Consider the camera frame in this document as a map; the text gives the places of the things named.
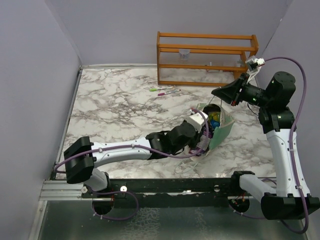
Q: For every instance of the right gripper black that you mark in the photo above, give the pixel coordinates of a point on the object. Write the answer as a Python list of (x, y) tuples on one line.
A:
[(231, 92)]

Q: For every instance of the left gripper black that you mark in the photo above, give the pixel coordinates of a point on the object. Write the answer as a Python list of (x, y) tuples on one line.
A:
[(198, 135)]

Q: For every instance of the purple snack packet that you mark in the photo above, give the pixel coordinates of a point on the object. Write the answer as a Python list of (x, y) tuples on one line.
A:
[(210, 131)]

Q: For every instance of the green paper bag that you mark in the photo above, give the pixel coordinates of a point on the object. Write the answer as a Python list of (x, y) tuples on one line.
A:
[(219, 135)]

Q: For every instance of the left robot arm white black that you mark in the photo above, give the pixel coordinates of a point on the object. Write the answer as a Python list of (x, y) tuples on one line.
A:
[(84, 157)]

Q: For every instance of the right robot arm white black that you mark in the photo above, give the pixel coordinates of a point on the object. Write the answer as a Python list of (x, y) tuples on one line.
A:
[(291, 198)]

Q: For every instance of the blue m&m snack packet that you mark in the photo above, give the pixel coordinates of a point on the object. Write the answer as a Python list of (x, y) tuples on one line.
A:
[(214, 124)]

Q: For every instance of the green yellow snack packet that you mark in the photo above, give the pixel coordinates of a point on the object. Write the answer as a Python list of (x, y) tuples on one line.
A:
[(214, 116)]

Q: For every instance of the orange wooden rack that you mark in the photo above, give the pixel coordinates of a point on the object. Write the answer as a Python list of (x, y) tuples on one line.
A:
[(215, 60)]

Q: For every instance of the small clear plastic cup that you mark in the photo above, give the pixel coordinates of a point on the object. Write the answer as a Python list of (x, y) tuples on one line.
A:
[(184, 53)]

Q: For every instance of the green capped marker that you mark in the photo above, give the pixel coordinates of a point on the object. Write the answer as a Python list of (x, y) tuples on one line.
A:
[(160, 89)]

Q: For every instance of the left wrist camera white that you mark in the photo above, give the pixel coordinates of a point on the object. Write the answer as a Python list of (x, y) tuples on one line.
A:
[(197, 119)]

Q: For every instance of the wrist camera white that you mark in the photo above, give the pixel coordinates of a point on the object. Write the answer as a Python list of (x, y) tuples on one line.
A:
[(197, 119), (254, 65)]

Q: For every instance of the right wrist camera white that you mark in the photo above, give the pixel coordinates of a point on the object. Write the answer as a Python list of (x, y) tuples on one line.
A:
[(254, 65)]

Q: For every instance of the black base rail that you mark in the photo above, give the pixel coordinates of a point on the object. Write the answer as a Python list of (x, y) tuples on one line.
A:
[(170, 193)]

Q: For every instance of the aluminium frame rail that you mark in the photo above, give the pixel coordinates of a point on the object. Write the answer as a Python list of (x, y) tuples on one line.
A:
[(60, 190)]

